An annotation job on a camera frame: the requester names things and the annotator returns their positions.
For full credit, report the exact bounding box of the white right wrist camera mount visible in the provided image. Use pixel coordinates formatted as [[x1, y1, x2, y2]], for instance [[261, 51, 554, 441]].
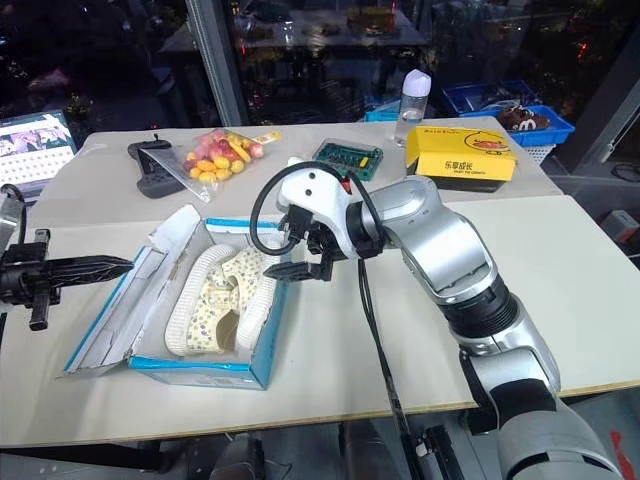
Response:
[[277, 163, 355, 257]]

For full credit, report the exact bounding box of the yellow duck print box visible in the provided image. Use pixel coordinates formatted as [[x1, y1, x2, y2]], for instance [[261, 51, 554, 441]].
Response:
[[404, 125, 519, 194]]

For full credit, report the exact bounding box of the cream floral child shoe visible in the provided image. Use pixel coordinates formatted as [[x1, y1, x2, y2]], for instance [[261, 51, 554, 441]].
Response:
[[164, 243, 240, 358], [219, 233, 287, 354]]

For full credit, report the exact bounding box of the blue plastic crate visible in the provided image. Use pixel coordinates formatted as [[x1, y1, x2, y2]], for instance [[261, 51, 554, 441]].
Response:
[[441, 78, 541, 117], [501, 103, 577, 148]]

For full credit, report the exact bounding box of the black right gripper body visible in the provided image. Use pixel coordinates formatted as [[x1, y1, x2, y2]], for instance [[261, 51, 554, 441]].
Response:
[[282, 205, 337, 264]]

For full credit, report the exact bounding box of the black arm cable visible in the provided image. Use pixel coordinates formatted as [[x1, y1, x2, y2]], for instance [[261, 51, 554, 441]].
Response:
[[249, 160, 421, 480], [0, 183, 29, 247]]

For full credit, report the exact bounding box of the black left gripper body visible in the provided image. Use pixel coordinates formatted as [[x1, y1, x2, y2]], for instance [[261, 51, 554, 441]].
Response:
[[0, 227, 63, 332]]

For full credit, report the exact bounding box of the brown plush toy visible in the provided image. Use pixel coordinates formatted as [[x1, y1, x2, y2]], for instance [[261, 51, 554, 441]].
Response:
[[501, 103, 552, 132]]

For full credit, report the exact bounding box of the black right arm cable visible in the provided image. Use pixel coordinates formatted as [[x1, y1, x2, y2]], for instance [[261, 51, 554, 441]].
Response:
[[249, 160, 421, 480]]

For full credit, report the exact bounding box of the clear bag of fruit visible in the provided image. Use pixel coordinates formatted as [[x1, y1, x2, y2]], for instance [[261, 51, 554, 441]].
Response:
[[143, 128, 283, 204]]

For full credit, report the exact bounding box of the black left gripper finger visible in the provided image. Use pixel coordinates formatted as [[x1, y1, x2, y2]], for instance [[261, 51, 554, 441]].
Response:
[[48, 254, 135, 274], [48, 269, 132, 291]]

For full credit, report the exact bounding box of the clear water bottle white cap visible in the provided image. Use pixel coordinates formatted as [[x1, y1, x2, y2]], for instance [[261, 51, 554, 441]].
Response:
[[394, 68, 433, 149]]

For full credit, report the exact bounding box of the dark rounded shape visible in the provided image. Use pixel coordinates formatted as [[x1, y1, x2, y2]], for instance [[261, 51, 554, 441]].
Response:
[[208, 433, 267, 480]]

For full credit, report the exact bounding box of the green circuit board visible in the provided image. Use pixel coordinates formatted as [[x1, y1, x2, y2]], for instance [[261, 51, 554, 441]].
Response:
[[313, 138, 385, 182]]

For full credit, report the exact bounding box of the white plastic basket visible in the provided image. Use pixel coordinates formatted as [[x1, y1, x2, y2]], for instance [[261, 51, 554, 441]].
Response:
[[519, 142, 557, 166]]

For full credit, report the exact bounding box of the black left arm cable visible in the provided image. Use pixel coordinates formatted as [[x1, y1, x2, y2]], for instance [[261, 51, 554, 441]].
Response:
[[0, 183, 29, 247]]

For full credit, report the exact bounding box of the blue and white shoebox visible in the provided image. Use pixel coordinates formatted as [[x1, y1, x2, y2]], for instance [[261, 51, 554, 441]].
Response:
[[61, 203, 294, 391]]

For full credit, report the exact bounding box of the black handheld controller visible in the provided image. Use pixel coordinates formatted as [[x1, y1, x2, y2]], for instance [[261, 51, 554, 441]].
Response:
[[126, 133, 187, 200]]

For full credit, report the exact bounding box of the grey window frame post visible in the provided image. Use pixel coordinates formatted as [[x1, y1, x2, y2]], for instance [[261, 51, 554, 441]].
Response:
[[184, 0, 251, 128]]

